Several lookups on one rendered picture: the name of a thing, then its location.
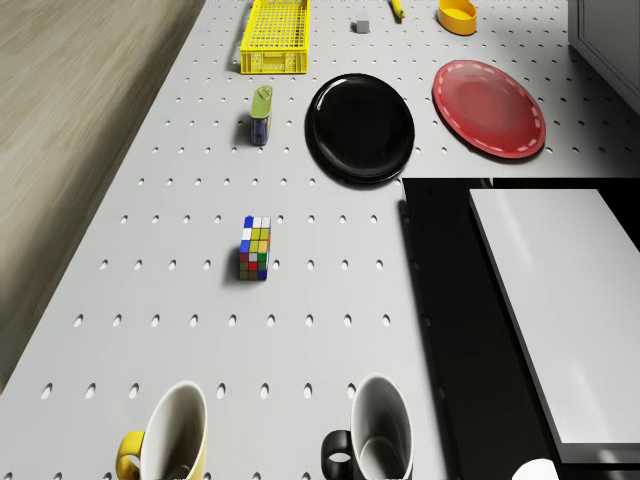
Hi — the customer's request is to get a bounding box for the puzzle cube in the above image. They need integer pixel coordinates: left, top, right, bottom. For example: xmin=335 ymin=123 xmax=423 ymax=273
xmin=238 ymin=215 xmax=273 ymax=282

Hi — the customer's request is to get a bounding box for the black plate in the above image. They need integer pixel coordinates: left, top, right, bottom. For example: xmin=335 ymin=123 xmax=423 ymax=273
xmin=304 ymin=72 xmax=417 ymax=185

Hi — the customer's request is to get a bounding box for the flat-sided can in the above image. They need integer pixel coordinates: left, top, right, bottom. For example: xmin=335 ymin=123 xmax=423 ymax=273
xmin=249 ymin=84 xmax=275 ymax=147

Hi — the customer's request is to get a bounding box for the black stove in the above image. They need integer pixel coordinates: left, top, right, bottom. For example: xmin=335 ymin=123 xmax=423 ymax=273
xmin=399 ymin=176 xmax=640 ymax=480

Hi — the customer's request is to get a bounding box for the yellow basket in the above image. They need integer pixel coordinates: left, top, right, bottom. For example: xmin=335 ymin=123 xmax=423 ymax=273
xmin=240 ymin=0 xmax=312 ymax=76

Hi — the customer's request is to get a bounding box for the black mug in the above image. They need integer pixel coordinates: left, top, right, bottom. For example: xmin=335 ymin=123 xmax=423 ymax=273
xmin=320 ymin=375 xmax=416 ymax=480

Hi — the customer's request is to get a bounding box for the red plate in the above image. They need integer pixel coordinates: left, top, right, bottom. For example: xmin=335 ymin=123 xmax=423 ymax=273
xmin=431 ymin=59 xmax=548 ymax=161

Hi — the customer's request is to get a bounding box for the yellow mug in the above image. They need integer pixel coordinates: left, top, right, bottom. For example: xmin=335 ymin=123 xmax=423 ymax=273
xmin=115 ymin=380 xmax=209 ymax=480

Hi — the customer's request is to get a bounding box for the yellow bowl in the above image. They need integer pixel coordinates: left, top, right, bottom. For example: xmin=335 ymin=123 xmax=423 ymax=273
xmin=436 ymin=0 xmax=479 ymax=37

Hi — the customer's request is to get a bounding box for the white cabinet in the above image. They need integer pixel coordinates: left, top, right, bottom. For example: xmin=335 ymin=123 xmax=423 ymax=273
xmin=567 ymin=0 xmax=640 ymax=117

